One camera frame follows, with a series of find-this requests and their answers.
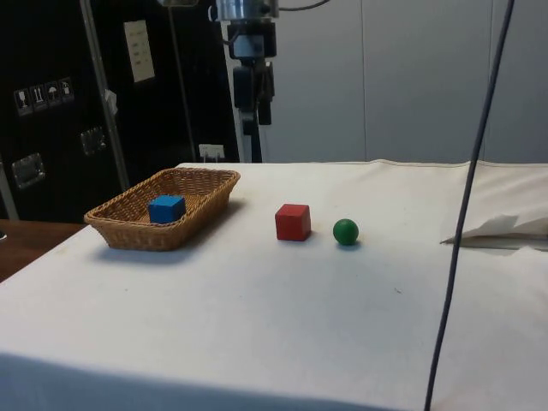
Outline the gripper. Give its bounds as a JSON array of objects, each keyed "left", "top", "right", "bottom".
[{"left": 226, "top": 20, "right": 278, "bottom": 138}]

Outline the wicker basket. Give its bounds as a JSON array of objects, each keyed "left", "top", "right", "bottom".
[{"left": 83, "top": 167, "right": 242, "bottom": 253}]

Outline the red cube block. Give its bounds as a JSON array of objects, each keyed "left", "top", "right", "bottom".
[{"left": 274, "top": 203, "right": 312, "bottom": 241}]

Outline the blue cube block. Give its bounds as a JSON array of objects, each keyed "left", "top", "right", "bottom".
[{"left": 147, "top": 194, "right": 188, "bottom": 225}]

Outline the green ball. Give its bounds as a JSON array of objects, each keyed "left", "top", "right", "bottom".
[{"left": 332, "top": 217, "right": 360, "bottom": 247}]

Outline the black cabinet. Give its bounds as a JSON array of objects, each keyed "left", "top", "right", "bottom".
[{"left": 0, "top": 0, "right": 241, "bottom": 224}]

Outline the black cable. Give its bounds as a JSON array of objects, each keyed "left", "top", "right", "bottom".
[
  {"left": 278, "top": 0, "right": 331, "bottom": 11},
  {"left": 423, "top": 0, "right": 517, "bottom": 411}
]

